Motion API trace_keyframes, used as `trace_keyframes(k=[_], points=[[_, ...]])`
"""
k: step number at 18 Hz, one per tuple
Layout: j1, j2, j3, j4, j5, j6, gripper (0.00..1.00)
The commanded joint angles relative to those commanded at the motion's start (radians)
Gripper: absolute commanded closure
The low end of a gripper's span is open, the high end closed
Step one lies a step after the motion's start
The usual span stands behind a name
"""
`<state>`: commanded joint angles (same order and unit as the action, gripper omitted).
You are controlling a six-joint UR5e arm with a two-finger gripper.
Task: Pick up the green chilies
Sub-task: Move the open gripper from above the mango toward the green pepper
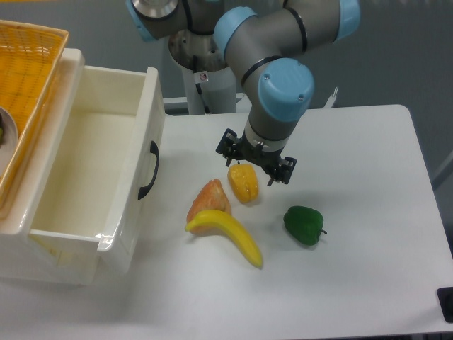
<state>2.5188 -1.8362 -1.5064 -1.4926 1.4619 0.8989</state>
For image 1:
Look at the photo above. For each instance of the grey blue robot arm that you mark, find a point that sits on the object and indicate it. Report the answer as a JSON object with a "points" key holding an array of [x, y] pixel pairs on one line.
{"points": [[220, 47]]}

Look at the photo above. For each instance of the black drawer handle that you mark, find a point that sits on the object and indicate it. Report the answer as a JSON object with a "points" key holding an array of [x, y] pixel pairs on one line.
{"points": [[152, 171]]}

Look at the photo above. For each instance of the yellow banana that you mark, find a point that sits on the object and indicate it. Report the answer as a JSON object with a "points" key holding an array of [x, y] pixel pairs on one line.
{"points": [[231, 227]]}

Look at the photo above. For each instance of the yellow woven basket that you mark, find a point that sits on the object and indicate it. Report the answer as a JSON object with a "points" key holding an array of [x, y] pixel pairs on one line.
{"points": [[30, 55]]}

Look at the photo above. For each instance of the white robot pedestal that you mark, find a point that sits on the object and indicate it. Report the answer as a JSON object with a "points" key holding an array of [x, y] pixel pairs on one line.
{"points": [[209, 83]]}

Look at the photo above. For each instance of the green bell pepper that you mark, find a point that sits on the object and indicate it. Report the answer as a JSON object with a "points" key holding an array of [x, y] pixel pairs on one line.
{"points": [[304, 224]]}

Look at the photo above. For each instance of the black corner device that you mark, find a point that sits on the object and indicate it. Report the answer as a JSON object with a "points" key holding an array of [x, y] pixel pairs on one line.
{"points": [[445, 297]]}

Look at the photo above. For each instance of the white open drawer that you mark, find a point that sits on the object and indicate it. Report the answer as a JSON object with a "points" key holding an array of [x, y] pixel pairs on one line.
{"points": [[89, 211]]}

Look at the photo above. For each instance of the yellow bell pepper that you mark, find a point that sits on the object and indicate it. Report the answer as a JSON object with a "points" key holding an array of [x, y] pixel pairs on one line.
{"points": [[244, 182]]}

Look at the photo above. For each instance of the orange peach slice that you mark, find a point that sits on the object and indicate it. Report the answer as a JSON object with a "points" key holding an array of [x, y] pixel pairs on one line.
{"points": [[211, 197]]}

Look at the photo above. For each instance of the white drawer cabinet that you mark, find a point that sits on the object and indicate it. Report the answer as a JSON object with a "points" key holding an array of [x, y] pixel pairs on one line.
{"points": [[21, 256]]}

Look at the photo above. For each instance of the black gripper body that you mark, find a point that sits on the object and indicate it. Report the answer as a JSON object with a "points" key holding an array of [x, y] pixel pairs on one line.
{"points": [[257, 154]]}

